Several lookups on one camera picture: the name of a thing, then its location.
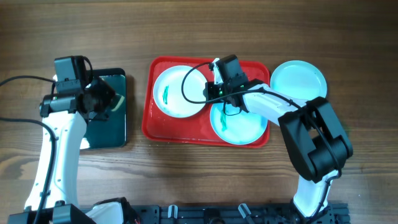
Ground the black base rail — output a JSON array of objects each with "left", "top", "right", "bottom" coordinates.
[{"left": 7, "top": 197, "right": 351, "bottom": 224}]

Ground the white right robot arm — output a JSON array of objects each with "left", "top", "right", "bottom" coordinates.
[{"left": 203, "top": 55, "right": 353, "bottom": 223}]

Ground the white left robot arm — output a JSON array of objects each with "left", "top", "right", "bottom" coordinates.
[{"left": 24, "top": 55, "right": 116, "bottom": 211}]

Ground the white plate top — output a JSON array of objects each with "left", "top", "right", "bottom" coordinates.
[{"left": 153, "top": 65, "right": 207, "bottom": 118}]

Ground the light blue plate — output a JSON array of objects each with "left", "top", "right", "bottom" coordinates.
[
  {"left": 210, "top": 103, "right": 268, "bottom": 145},
  {"left": 270, "top": 60, "right": 328, "bottom": 100}
]

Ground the black water tray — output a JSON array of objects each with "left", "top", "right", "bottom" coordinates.
[{"left": 80, "top": 68, "right": 127, "bottom": 150}]

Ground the red plastic tray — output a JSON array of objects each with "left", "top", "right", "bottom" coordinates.
[{"left": 141, "top": 56, "right": 271, "bottom": 148}]

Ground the green yellow sponge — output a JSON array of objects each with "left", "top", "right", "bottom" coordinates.
[{"left": 109, "top": 94, "right": 125, "bottom": 112}]

